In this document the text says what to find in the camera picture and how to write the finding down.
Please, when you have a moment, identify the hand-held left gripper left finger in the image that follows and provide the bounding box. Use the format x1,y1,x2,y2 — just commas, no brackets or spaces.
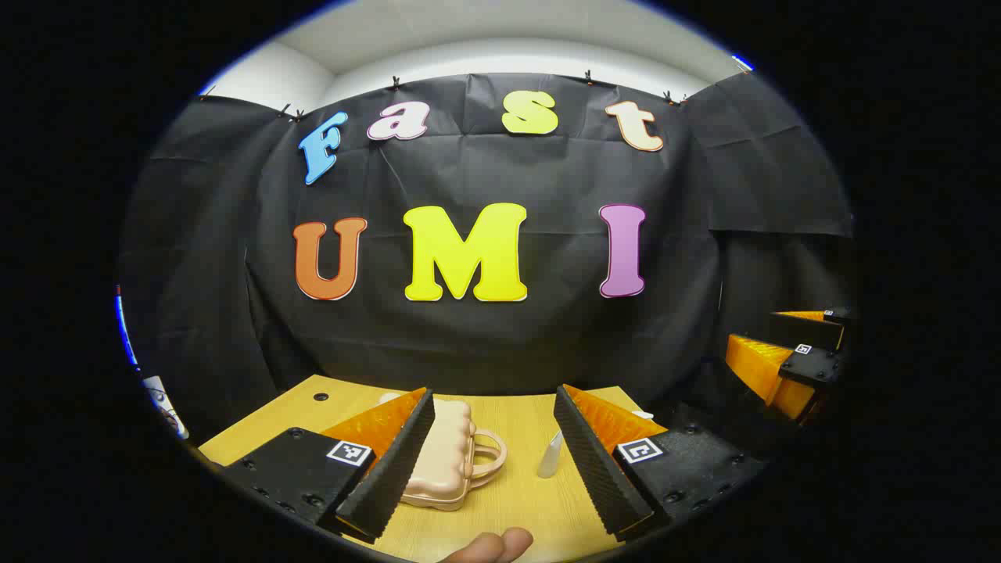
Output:
221,386,436,543

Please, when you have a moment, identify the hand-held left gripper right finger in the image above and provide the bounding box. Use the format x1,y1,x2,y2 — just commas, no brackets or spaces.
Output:
553,383,766,543

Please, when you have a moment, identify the white squeeze tube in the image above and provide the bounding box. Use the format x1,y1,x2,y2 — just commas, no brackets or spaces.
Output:
536,429,564,479

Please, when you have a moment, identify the black backdrop cloth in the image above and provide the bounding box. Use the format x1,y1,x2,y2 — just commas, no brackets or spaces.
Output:
117,72,855,446

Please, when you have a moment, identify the white printed object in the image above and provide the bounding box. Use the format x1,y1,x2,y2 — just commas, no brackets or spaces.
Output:
143,375,190,440

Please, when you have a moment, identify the blue-white screen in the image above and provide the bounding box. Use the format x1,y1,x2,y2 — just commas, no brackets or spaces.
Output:
115,285,139,370

